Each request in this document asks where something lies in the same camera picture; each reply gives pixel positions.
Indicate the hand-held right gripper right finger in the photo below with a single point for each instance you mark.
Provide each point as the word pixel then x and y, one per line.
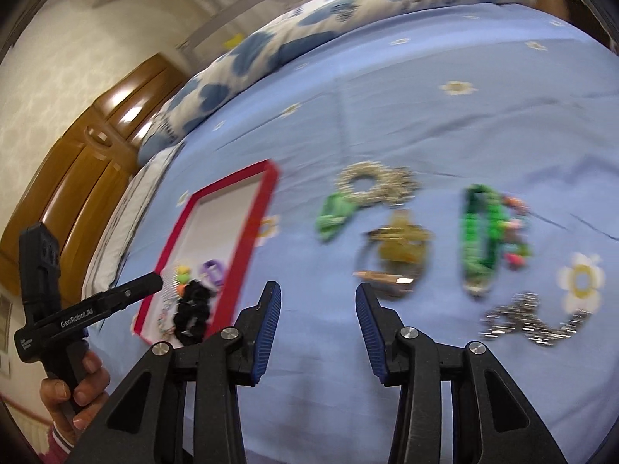
pixel 370 336

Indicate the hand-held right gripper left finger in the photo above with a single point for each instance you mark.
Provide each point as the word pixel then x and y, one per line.
pixel 268 331

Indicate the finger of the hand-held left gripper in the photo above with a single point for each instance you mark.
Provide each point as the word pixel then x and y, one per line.
pixel 133 289

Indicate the gold square wrist watch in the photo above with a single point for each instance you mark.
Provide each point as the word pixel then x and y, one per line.
pixel 387 279

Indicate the red shallow cardboard box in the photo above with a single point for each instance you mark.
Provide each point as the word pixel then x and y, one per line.
pixel 254 232

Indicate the yellow translucent claw clip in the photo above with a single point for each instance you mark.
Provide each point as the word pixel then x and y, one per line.
pixel 404 239

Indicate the light green hair clip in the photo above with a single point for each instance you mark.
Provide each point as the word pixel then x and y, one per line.
pixel 333 215

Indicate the person's left forearm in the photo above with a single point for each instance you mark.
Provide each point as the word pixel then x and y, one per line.
pixel 58 444

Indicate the person's left hand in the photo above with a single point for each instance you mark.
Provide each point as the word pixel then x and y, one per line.
pixel 92 379

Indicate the small orange green hair clip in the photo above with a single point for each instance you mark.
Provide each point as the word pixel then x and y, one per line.
pixel 182 278

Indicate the black fabric scrunchie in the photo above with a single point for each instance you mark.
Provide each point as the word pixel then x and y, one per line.
pixel 193 312

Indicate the white striped pillow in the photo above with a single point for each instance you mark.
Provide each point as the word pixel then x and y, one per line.
pixel 128 212

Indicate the purple unicorn hair clip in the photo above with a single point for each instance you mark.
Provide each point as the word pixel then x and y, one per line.
pixel 213 274

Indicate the wooden bed headboard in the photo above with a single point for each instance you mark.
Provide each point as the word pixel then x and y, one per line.
pixel 82 169

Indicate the pearl scrunchie with crown charm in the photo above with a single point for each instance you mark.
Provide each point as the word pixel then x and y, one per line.
pixel 382 188

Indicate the blue heart print comforter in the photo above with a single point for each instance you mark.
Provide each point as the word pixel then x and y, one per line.
pixel 309 34

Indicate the yellow bow on rail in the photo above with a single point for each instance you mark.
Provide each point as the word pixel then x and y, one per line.
pixel 234 41

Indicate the grey bed guard rail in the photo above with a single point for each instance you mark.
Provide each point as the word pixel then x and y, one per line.
pixel 251 7

